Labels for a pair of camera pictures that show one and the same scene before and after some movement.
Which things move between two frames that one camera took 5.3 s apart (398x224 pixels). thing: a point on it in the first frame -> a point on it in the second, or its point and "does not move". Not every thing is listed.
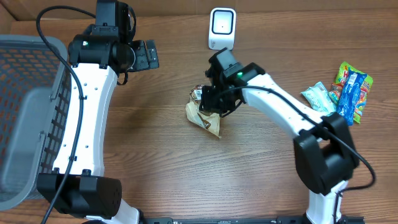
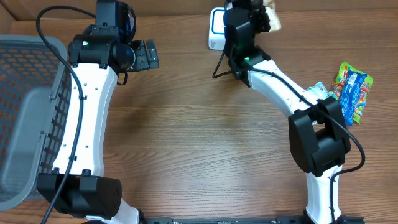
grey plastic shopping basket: [35, 92] does not move
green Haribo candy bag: [335, 88] does not move
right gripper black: [209, 104] -> [259, 10]
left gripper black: [144, 63] does not move
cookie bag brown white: [211, 121] -> [270, 9]
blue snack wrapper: [351, 94] does not move
